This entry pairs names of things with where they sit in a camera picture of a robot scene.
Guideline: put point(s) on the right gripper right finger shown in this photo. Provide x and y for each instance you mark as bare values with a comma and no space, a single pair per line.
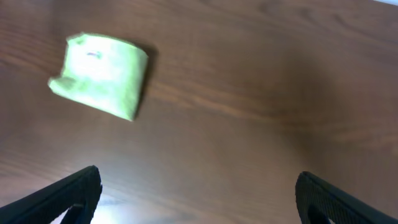
320,202

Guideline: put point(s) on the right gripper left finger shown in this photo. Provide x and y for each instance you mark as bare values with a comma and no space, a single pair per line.
75,196

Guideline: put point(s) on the light green cloth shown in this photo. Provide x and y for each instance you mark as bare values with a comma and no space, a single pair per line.
102,72

